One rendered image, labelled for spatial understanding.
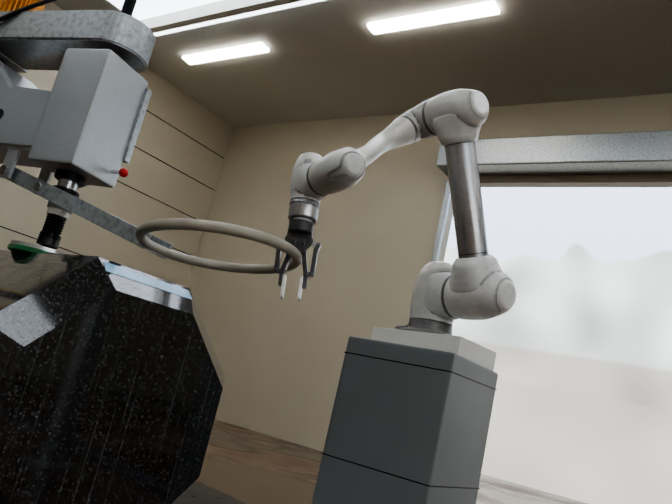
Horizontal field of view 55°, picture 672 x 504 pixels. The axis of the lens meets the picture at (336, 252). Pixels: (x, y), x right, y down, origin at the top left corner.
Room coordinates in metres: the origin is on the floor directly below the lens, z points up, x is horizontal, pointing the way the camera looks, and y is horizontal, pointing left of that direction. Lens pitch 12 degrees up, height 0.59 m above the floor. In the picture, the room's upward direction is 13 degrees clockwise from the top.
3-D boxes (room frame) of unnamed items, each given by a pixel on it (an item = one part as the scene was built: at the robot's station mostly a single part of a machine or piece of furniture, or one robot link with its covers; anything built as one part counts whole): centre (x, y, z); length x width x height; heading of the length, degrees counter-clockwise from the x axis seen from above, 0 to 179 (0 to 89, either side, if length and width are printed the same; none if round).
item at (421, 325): (2.26, -0.37, 0.88); 0.22 x 0.18 x 0.06; 56
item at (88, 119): (2.15, 1.01, 1.30); 0.36 x 0.22 x 0.45; 67
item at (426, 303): (2.24, -0.39, 1.02); 0.18 x 0.16 x 0.22; 36
